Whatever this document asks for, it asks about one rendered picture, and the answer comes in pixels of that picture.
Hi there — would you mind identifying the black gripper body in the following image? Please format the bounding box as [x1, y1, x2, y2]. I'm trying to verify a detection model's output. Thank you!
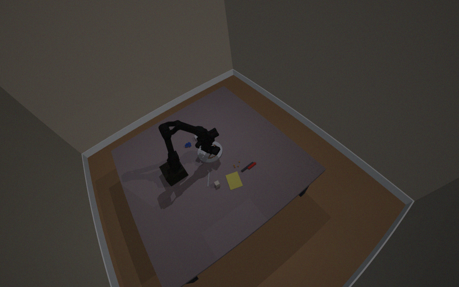
[195, 140, 220, 155]

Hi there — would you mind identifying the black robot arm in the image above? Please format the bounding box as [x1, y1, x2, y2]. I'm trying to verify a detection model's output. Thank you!
[159, 120, 219, 174]

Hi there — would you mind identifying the yellow flat rectangular sheet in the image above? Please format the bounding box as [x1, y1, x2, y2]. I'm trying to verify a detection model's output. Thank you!
[226, 172, 243, 190]

